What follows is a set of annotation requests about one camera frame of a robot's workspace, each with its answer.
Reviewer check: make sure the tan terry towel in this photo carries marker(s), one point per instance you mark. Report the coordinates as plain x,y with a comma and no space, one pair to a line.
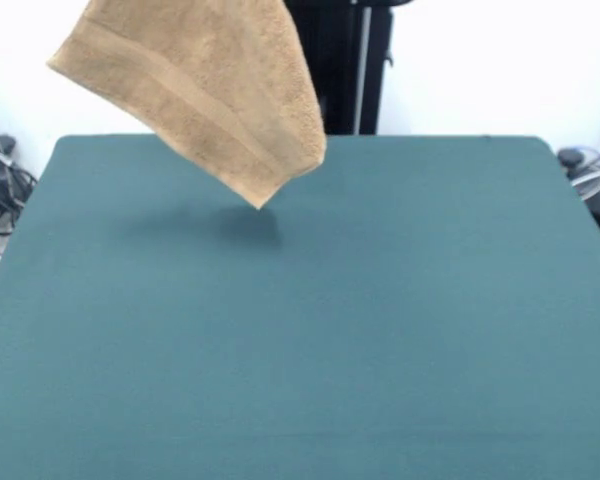
205,90

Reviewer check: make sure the dark green table cloth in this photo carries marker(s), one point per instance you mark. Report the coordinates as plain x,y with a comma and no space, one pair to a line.
180,350

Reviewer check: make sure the black equipment stand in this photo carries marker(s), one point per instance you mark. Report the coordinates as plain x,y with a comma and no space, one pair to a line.
340,60

